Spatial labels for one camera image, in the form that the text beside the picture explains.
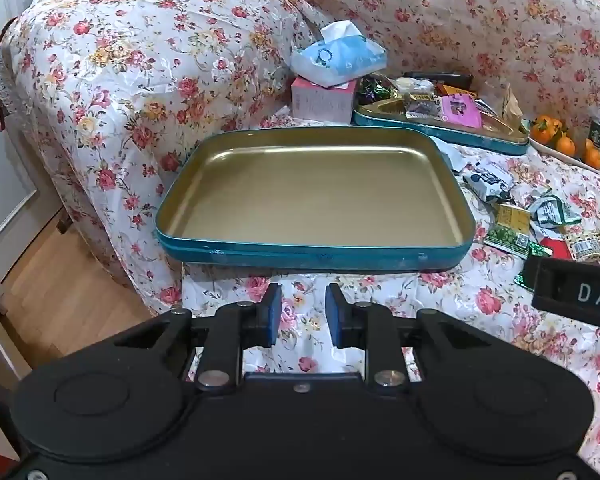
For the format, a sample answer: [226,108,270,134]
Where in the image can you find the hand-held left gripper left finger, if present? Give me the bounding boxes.
[100,282,283,392]

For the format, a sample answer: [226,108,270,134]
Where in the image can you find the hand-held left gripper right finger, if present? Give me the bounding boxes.
[325,282,496,393]

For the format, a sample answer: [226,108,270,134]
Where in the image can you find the beige patterned snack packet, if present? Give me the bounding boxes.
[560,227,600,263]

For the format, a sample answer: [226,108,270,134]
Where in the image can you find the green and white snack packet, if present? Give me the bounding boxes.
[527,195,583,228]

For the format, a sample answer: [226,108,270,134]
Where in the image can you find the teal tin tray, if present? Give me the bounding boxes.
[155,126,477,275]

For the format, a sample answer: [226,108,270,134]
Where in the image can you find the blue and white cartoon packet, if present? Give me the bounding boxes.
[462,167,513,204]

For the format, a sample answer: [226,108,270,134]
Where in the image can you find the red snack packet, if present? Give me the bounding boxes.
[537,235,573,261]

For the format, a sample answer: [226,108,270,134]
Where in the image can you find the pile of mandarin oranges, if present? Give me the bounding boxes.
[530,115,600,171]

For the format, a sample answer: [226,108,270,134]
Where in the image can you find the teal tin filled with packets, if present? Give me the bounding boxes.
[352,99,531,156]

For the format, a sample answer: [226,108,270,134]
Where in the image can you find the white crumpled packet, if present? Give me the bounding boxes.
[430,137,467,173]

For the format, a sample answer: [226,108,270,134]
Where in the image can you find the gold foil bag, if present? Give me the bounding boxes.
[500,82,523,126]

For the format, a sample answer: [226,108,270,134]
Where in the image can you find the silver foil packet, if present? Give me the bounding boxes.
[472,91,502,117]

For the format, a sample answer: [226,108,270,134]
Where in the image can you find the pink snack packet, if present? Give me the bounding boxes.
[440,95,482,128]

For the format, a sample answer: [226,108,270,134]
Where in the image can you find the pink tissue box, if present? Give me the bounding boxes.
[291,76,358,125]

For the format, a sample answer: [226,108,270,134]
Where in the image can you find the dark packet with yellow label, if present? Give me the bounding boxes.
[405,92,443,121]

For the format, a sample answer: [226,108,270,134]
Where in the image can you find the orange snack packet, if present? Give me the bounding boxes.
[436,84,478,98]

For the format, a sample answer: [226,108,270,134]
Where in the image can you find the green candy wrappers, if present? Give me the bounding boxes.
[357,74,403,106]

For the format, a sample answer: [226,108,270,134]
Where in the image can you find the black case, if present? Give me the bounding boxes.
[404,71,474,92]

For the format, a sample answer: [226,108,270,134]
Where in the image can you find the blue tissue pack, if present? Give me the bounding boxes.
[290,20,388,88]

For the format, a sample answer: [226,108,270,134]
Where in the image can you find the floral sofa cover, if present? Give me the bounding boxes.
[0,0,600,476]

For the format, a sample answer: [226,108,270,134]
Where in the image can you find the white door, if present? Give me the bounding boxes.
[0,0,63,271]

